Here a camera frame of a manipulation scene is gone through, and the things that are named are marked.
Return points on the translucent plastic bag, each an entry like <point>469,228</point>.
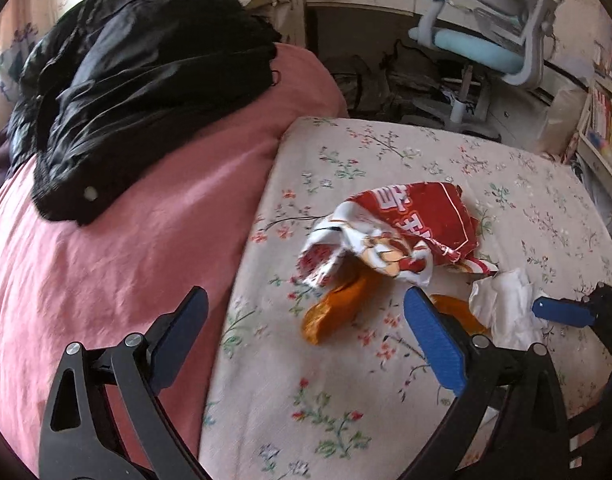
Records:
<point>561,115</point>

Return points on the orange peel piece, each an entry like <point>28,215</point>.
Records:
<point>331,310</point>
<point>456,310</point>

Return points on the blue and grey desk chair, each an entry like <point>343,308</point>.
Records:
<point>486,50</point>

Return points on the white bookshelf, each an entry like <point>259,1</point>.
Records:
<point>598,162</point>

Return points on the pink blanket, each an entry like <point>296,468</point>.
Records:
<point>110,270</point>

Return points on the black puffer jacket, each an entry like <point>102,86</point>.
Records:
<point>135,85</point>

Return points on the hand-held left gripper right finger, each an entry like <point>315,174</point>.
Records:
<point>436,345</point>

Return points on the floral curtain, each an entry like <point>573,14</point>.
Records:
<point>15,45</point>

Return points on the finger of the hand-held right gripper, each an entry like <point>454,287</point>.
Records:
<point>561,311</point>

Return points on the floral tablecloth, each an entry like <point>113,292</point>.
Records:
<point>311,410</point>

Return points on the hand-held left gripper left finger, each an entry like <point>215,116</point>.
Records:
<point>178,340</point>

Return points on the red snack wrapper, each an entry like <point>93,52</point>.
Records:
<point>421,220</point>

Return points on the white tissue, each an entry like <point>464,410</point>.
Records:
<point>506,305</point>

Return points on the row of books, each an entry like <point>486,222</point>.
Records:
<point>603,120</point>

